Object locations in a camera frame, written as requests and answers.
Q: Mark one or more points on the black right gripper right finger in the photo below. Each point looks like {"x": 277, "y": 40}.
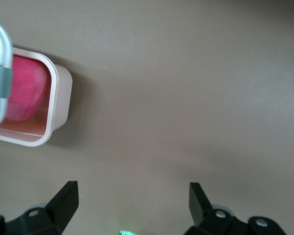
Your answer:
{"x": 201, "y": 208}

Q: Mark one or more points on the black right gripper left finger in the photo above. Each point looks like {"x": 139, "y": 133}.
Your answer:
{"x": 61, "y": 205}

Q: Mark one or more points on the pink plush toy black eyes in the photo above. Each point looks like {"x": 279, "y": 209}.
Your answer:
{"x": 24, "y": 85}

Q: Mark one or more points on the white plastic box base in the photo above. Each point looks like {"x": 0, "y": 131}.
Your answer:
{"x": 61, "y": 98}

